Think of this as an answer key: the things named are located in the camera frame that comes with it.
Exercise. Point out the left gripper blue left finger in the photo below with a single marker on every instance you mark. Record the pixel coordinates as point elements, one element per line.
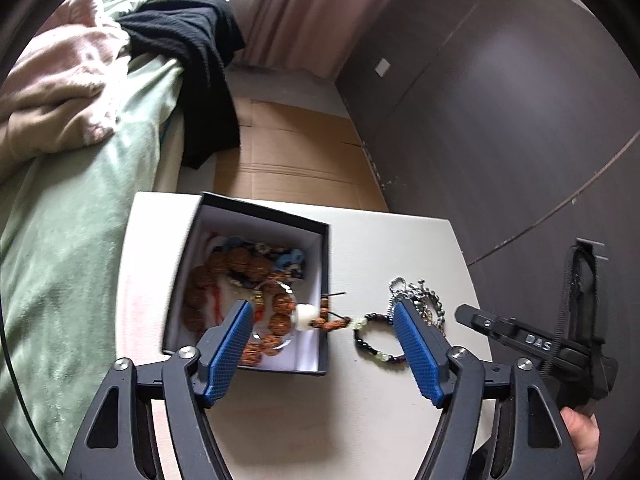
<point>221,348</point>

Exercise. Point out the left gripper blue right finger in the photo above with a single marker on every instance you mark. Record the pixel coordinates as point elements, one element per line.
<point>425,350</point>

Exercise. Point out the black jewelry box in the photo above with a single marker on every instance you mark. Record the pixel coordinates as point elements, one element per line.
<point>275,260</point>

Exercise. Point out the right human hand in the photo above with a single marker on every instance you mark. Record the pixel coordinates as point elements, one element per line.
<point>584,432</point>

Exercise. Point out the green bed sheet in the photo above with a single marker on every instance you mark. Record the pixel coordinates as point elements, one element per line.
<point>63,221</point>

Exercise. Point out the flattened cardboard sheet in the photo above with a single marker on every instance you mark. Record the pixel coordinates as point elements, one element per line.
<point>290,154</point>

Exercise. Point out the beige pink blanket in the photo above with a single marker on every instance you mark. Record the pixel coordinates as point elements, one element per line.
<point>61,93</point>

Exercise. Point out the black knitted garment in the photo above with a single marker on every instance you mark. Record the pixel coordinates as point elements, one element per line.
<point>203,36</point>

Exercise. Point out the pink curtain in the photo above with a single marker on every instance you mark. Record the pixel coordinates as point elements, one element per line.
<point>312,35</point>

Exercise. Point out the white wall switch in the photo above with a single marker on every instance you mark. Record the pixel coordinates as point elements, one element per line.
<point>382,67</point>

